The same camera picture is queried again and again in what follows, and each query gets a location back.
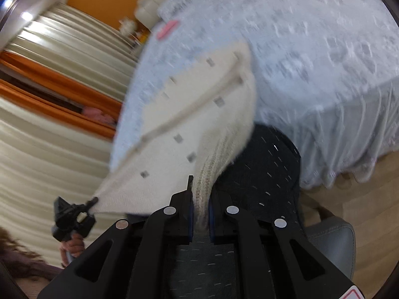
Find beige sweater with black hearts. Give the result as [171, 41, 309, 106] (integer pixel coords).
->
[93, 41, 256, 230]

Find pink hanging clothes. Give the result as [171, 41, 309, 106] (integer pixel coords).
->
[82, 107, 117, 126]

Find person left hand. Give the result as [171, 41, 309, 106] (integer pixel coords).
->
[60, 233, 85, 267]

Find grey chair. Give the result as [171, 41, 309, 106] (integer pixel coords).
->
[305, 216, 356, 279]

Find cream pleated curtain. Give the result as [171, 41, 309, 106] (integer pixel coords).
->
[1, 3, 137, 266]

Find dark dotted trousers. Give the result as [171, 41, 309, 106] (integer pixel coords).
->
[143, 125, 302, 298]

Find white fluffy table lamp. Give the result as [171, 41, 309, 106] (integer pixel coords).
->
[119, 17, 137, 37]

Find pink folded cloth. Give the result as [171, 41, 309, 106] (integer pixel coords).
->
[156, 20, 180, 41]

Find grey butterfly bedspread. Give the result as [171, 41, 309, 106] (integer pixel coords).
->
[110, 0, 398, 188]

